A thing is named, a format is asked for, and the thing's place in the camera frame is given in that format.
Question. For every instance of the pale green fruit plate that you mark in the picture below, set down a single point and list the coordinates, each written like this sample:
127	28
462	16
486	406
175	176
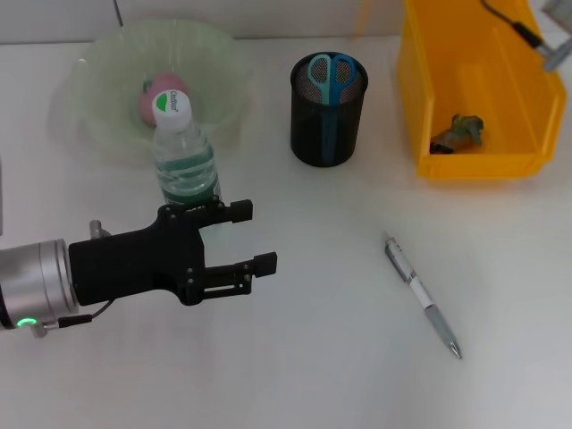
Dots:
111	62

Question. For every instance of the yellow plastic bin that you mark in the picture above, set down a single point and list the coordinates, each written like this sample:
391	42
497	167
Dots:
473	53

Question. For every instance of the green plastic wrapper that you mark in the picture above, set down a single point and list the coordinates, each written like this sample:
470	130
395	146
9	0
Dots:
460	134

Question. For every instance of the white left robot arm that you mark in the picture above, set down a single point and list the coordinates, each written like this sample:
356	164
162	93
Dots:
36	279

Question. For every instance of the pink toy peach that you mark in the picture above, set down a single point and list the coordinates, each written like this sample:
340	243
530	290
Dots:
165	82

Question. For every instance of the black mesh pen holder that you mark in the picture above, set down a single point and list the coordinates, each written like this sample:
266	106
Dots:
313	143

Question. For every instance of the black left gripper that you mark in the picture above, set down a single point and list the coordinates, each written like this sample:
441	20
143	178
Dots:
134	263

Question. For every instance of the clear green-label water bottle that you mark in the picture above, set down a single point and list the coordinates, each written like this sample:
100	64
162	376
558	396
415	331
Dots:
183	156

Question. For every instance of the silver ballpoint pen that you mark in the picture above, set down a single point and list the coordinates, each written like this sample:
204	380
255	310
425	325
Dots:
422	295

